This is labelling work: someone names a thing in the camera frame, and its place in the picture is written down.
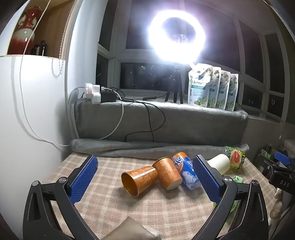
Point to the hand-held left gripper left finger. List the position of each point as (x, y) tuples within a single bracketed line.
[(84, 178)]

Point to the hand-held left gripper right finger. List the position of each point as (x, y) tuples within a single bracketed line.
[(207, 181)]

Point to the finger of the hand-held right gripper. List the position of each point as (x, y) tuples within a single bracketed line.
[(282, 158), (265, 162)]

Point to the orange patterned paper cup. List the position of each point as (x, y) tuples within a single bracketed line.
[(166, 172), (140, 178)]

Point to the white paper cup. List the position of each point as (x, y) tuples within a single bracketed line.
[(220, 162)]

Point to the green plastic cup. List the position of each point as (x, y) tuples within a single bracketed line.
[(237, 179)]

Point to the person's right hand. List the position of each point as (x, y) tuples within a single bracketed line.
[(276, 212)]

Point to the green carton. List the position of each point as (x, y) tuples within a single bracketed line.
[(266, 152)]

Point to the blue and orange drink can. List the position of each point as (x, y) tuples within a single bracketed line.
[(185, 176)]

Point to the green red printed can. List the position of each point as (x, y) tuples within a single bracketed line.
[(235, 158)]

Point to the checkered table cloth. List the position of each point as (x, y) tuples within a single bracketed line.
[(110, 207)]

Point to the grey blanket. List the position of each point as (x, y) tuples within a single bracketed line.
[(184, 124)]

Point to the brown pouch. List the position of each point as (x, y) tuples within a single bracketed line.
[(129, 228)]

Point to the white floral refill pouch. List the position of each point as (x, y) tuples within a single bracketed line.
[(198, 87), (232, 94), (214, 92), (224, 92)]

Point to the white power strip with chargers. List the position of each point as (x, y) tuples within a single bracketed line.
[(95, 98)]

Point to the black power adapter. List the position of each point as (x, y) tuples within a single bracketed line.
[(108, 97)]

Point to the white cabinet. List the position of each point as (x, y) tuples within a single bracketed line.
[(41, 103)]

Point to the black tripod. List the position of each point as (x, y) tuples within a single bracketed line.
[(176, 87)]

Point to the dark glass bottle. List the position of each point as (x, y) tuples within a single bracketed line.
[(35, 49), (43, 48)]

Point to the red and white vase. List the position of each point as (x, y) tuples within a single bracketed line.
[(24, 37)]

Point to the white window frame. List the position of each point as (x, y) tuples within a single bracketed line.
[(253, 76)]

